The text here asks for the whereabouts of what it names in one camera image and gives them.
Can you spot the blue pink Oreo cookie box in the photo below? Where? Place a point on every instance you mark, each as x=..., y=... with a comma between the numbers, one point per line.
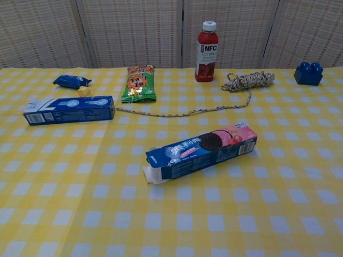
x=187, y=158

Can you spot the yellow small cap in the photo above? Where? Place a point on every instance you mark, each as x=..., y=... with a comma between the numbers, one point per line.
x=83, y=91

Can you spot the green orange snack bag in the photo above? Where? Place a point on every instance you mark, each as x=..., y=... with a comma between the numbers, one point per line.
x=138, y=88

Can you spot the red juice bottle white cap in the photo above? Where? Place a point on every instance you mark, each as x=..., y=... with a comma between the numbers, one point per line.
x=206, y=53

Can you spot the blue white toothpaste box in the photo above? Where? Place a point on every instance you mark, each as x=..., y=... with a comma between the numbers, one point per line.
x=80, y=109

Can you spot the woven folding screen panel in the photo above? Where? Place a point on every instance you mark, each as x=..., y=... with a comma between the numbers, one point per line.
x=128, y=32
x=241, y=32
x=40, y=32
x=308, y=32

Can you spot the yellow white checked tablecloth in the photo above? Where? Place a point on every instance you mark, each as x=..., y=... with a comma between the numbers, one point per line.
x=80, y=187

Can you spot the small blue cookie packet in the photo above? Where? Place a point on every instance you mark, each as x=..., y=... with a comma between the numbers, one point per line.
x=69, y=81

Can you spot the blue plastic building block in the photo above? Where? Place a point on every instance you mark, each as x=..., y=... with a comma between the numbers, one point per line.
x=306, y=76

